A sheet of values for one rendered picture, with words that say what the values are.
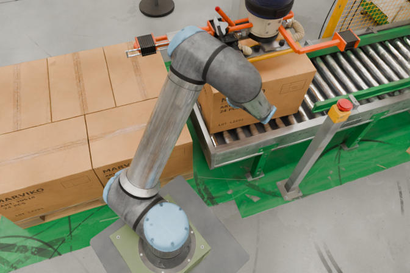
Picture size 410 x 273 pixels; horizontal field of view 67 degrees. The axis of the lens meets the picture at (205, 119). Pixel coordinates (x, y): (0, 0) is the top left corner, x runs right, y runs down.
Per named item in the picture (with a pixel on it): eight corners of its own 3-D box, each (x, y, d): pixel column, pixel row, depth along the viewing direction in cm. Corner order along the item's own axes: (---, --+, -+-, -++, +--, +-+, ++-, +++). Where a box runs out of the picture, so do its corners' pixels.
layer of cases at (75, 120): (159, 72, 273) (154, 36, 240) (193, 169, 220) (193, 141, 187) (14, 103, 248) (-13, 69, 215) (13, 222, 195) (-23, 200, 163)
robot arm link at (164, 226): (168, 268, 109) (167, 258, 95) (134, 235, 115) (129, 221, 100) (196, 234, 117) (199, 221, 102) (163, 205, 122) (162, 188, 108)
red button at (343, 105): (344, 101, 150) (347, 95, 146) (352, 112, 146) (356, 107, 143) (331, 105, 148) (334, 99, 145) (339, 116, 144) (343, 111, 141)
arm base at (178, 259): (199, 253, 123) (201, 247, 114) (155, 279, 116) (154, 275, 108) (177, 211, 131) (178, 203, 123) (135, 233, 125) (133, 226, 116)
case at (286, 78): (271, 69, 223) (285, 24, 190) (296, 113, 201) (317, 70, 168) (191, 86, 211) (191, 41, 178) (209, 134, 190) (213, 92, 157)
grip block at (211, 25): (221, 25, 154) (222, 16, 149) (229, 38, 149) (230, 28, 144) (205, 29, 152) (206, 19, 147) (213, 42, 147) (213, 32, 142)
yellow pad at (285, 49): (292, 38, 165) (294, 30, 161) (301, 50, 160) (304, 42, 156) (233, 52, 158) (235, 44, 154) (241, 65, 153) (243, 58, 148)
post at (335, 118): (290, 183, 232) (344, 101, 150) (294, 191, 228) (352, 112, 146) (282, 186, 230) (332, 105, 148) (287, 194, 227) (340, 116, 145)
